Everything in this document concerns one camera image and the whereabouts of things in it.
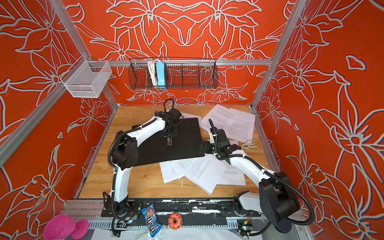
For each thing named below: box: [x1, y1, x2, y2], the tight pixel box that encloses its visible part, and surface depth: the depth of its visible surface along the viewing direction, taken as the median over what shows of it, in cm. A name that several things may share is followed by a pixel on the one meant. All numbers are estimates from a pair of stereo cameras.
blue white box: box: [156, 62, 166, 89], surface depth 91 cm
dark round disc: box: [274, 220, 292, 234], surface depth 68 cm
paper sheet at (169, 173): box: [159, 161, 185, 184], surface depth 87 cm
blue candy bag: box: [141, 203, 162, 238], surface depth 70 cm
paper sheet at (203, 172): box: [169, 154, 227, 195], surface depth 87 cm
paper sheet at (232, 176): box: [217, 161, 246, 186], surface depth 85 cm
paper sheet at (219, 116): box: [199, 104, 236, 133], surface depth 116 cm
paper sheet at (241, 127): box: [225, 108, 256, 143], surface depth 109 cm
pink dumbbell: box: [43, 214, 90, 240], surface depth 61 cm
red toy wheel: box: [168, 212, 183, 230], surface depth 70 cm
